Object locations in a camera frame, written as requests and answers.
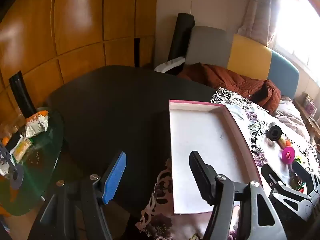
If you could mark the pale pink duvet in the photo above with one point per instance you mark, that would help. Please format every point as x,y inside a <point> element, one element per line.
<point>287,112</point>

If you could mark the grey disc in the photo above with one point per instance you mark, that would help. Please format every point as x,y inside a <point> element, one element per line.
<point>15,177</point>

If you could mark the rust brown quilted jacket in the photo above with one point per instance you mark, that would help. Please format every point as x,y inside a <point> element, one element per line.
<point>225,80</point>

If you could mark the green glass table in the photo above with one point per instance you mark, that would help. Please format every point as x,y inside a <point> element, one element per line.
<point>42,155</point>

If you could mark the pale pink curtain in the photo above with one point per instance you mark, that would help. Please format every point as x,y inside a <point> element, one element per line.
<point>260,10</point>

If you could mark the black rolled mat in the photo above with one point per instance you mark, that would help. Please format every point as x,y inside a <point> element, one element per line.
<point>181,35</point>

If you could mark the wooden wardrobe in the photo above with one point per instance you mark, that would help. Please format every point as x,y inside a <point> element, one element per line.
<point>75,17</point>

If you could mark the white and orange snack bag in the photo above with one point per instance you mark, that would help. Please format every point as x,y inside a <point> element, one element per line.
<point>36,125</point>

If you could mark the yellow-green packet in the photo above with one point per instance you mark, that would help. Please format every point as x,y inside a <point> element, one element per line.
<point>22,150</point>

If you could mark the purple box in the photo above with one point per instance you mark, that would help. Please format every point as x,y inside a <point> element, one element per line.
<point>310,105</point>

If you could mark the black spool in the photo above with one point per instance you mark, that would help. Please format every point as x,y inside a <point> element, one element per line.
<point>275,132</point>

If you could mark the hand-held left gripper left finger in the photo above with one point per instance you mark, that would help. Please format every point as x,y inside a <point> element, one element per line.
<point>116,177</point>

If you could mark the black padded table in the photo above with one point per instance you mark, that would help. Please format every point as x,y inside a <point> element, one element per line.
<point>112,105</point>

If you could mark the orange toy piece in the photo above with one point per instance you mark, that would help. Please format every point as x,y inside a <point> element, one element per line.
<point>289,143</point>

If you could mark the wooden desk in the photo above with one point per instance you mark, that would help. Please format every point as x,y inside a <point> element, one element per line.
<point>308,120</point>

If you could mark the embroidered floral tablecloth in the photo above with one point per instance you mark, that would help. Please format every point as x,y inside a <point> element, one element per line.
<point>250,120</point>

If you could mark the black tube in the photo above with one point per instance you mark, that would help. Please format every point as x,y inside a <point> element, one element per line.
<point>22,95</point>

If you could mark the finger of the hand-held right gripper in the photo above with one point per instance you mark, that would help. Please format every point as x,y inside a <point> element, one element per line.
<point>302,172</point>
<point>268,173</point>

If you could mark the grey yellow blue headboard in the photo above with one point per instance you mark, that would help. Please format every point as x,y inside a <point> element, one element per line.
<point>250,52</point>

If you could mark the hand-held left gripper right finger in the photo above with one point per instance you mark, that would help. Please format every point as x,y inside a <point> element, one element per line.
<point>200,177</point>

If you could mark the bright window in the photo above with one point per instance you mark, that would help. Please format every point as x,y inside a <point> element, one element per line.
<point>300,17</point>

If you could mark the white box with pink rim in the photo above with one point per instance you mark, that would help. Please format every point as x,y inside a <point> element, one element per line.
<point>200,135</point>

